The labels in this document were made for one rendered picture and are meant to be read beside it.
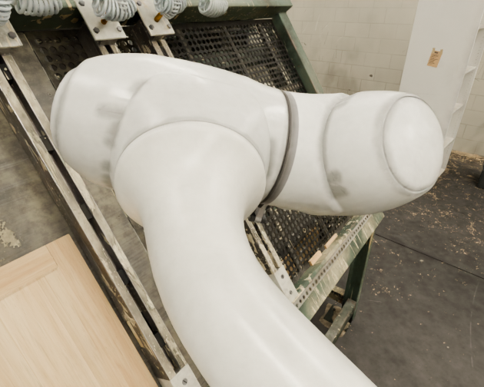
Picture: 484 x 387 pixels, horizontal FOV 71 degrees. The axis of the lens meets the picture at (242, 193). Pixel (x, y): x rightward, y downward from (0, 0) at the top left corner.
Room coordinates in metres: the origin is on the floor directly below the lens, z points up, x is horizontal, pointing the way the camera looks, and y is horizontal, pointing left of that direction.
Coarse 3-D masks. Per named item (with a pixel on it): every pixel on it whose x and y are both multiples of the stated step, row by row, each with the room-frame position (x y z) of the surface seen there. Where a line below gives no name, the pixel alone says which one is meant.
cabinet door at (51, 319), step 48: (0, 288) 0.53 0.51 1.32; (48, 288) 0.57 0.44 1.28; (96, 288) 0.62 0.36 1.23; (0, 336) 0.46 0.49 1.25; (48, 336) 0.50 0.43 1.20; (96, 336) 0.54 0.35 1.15; (0, 384) 0.40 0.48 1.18; (48, 384) 0.44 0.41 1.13; (96, 384) 0.47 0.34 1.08; (144, 384) 0.51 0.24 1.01
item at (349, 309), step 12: (312, 216) 1.75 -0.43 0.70; (324, 216) 1.57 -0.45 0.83; (312, 228) 1.47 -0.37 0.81; (300, 240) 1.37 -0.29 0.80; (372, 240) 1.59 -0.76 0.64; (360, 252) 1.63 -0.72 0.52; (360, 264) 1.62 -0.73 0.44; (348, 276) 1.61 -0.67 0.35; (360, 276) 1.61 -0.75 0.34; (336, 288) 1.68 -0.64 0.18; (348, 288) 1.63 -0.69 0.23; (360, 288) 1.58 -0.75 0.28; (336, 300) 1.64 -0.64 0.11; (348, 300) 1.57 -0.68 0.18; (348, 312) 1.48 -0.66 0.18; (336, 324) 1.39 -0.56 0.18; (336, 336) 1.31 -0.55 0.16
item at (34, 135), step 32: (0, 0) 0.81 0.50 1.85; (0, 32) 0.84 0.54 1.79; (0, 64) 0.83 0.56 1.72; (0, 96) 0.80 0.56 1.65; (32, 96) 0.82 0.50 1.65; (32, 128) 0.76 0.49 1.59; (32, 160) 0.76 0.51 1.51; (64, 192) 0.70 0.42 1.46; (96, 224) 0.69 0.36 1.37; (96, 256) 0.64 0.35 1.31; (128, 288) 0.64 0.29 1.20; (128, 320) 0.59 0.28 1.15; (160, 320) 0.60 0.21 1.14; (160, 352) 0.54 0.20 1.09; (192, 384) 0.53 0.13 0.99
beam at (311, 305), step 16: (352, 224) 1.37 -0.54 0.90; (368, 224) 1.44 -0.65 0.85; (336, 240) 1.25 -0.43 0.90; (352, 240) 1.29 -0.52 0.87; (320, 256) 1.15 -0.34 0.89; (352, 256) 1.22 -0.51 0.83; (336, 272) 1.11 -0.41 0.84; (304, 288) 0.95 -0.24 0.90; (320, 288) 1.00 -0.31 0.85; (304, 304) 0.91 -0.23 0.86; (320, 304) 0.95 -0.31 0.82
